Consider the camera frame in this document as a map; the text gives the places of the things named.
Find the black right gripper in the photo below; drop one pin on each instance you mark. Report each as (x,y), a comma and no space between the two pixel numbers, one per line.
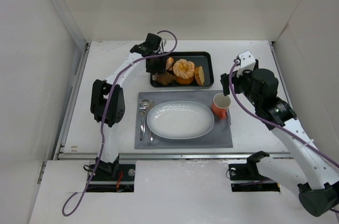
(226,83)

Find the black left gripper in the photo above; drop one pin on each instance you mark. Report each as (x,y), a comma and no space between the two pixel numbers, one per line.
(155,65)

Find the small oval sesame roll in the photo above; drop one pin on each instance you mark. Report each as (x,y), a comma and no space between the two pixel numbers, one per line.
(169,64)

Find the metal tongs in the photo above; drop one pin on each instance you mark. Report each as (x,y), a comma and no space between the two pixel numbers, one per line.
(155,75)

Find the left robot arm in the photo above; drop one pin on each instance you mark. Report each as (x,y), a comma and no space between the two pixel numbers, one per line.
(107,99)

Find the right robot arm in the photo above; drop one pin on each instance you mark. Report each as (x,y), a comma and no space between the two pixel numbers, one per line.
(317,185)

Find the sliced brown bread loaf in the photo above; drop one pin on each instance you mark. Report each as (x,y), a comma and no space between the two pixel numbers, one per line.
(199,76)

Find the sesame twisted bread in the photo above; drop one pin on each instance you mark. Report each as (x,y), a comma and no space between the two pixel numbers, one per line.
(184,69)

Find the orange cup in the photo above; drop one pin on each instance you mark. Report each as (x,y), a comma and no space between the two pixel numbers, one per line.
(220,105)

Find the black rectangular tray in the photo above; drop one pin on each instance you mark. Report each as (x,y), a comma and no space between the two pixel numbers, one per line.
(200,58)

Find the brown chocolate croissant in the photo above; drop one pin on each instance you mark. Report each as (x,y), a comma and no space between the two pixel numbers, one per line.
(165,79)

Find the smooth orange round bun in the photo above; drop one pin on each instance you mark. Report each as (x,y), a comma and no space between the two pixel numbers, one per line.
(184,81)

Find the silver spoon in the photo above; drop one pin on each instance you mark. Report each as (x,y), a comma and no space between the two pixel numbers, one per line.
(143,108)

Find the silver fork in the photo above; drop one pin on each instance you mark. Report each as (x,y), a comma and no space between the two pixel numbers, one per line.
(148,125)

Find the white oval plate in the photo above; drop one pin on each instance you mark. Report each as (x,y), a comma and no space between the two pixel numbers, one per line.
(181,120)

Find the white front cover board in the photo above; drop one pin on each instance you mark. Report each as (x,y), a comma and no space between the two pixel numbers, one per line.
(166,191)

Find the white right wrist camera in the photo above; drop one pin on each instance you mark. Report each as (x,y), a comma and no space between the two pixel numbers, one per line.
(246,62)

